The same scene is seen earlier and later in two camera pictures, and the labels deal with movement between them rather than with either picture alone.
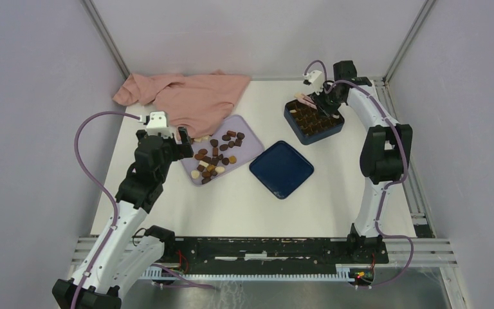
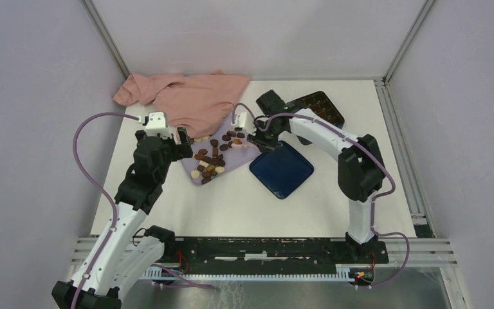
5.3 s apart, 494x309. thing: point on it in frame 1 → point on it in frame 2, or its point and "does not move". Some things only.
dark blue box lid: [281, 168] does not move
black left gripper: [180, 150] does not move
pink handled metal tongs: [303, 98] → [242, 145]
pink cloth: [198, 102] does not move
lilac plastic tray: [231, 146] does not move
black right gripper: [325, 110] → [262, 143]
